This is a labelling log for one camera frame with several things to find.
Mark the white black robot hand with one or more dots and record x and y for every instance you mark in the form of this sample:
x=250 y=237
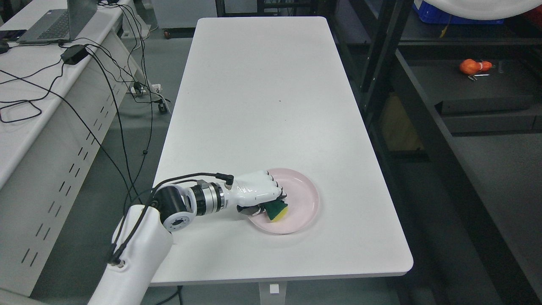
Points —
x=250 y=191

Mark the green yellow sponge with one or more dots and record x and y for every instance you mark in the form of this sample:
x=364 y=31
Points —
x=275 y=209

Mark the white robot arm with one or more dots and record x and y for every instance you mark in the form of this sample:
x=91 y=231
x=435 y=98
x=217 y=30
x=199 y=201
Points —
x=135 y=261

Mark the orange toy on shelf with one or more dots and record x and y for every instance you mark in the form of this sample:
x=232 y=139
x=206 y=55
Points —
x=472 y=67

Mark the pink round plate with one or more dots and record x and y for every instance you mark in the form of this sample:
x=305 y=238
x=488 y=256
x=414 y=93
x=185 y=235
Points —
x=302 y=200

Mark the white power strip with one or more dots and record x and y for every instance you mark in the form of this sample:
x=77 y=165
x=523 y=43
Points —
x=139 y=89

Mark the white side desk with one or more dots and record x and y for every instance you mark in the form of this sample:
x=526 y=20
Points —
x=53 y=118

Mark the black metal rack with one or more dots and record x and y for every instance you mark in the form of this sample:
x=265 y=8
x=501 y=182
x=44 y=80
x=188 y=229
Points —
x=461 y=154

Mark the black power adapter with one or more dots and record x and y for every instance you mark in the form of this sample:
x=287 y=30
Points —
x=74 y=54

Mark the blue plastic crate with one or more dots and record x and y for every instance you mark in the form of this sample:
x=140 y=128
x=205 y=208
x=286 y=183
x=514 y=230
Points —
x=429 y=14

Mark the grey open laptop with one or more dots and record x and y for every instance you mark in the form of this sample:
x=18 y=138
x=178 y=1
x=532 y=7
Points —
x=61 y=25

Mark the black computer mouse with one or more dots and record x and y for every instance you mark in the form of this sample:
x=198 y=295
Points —
x=4 y=47

